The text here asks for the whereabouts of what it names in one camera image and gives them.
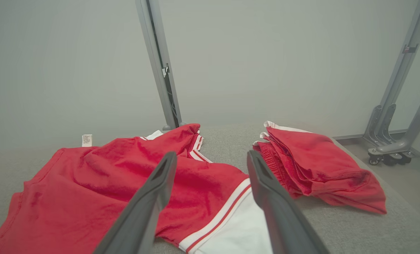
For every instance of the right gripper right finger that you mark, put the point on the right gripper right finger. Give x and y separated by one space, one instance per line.
284 222

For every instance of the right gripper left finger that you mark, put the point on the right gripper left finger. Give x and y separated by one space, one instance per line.
142 218

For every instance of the red jersey with white sleeves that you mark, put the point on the red jersey with white sleeves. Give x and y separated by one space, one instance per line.
90 183

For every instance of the red shorts with white stripe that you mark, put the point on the red shorts with white stripe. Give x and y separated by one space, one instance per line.
319 165

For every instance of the grey fabric sofa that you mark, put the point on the grey fabric sofa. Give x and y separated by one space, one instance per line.
354 233

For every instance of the grey partition post with feet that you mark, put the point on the grey partition post with feet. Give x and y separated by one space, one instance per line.
150 42

